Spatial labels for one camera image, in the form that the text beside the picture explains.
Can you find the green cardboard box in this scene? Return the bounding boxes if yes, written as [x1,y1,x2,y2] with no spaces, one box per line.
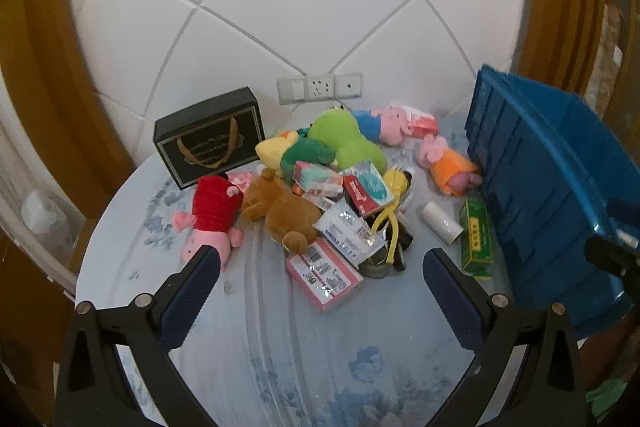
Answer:
[459,198,496,280]

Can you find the red and teal packet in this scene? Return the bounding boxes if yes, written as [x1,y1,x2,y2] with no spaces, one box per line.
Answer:
[341,159,396,216]

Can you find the clear plastic bag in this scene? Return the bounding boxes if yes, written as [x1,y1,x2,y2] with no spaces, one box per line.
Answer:
[20,189,71,238]

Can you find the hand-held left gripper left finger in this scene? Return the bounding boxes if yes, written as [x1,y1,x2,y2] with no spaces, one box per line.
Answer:
[55,246,223,427]

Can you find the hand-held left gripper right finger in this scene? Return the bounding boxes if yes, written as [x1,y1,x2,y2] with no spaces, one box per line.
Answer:
[422,248,598,427]

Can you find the green yellow plush toy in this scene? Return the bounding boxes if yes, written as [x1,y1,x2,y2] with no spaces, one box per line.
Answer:
[307,106,388,175]

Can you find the mint and pink tissue pack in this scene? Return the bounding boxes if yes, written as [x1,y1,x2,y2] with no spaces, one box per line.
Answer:
[292,161,346,198]

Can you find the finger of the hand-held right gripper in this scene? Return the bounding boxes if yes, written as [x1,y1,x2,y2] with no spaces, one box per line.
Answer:
[606,200,640,239]
[584,234,640,298]

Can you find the white wall switch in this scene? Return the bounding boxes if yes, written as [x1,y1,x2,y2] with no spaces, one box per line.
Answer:
[277,77,307,103]

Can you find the yellow plastic clip tongs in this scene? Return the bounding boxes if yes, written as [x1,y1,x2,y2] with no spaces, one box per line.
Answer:
[370,164,413,268]

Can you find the small pink packet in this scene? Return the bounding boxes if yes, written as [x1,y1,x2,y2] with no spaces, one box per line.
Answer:
[227,172,256,195]

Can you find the blue plastic crate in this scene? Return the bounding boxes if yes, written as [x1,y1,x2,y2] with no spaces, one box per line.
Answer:
[464,64,632,338]

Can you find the pig plush in orange dress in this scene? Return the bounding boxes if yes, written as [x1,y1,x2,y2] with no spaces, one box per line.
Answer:
[417,133,483,196]

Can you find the black gift box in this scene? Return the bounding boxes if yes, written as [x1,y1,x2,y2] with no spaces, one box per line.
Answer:
[153,87,266,192]

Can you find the brown teddy bear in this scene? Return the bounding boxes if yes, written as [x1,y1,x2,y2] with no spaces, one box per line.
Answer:
[241,169,321,254]

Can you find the wrapped flat package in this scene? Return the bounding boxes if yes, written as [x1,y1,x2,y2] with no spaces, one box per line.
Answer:
[585,2,627,108]

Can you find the pig plush in blue shirt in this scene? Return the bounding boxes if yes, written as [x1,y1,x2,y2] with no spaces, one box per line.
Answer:
[350,101,416,145]

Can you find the pink box in clear wrap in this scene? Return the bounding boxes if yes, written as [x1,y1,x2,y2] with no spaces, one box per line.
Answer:
[286,238,365,314]

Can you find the white cylinder bottle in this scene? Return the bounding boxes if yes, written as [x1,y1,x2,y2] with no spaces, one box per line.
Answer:
[419,201,465,244]

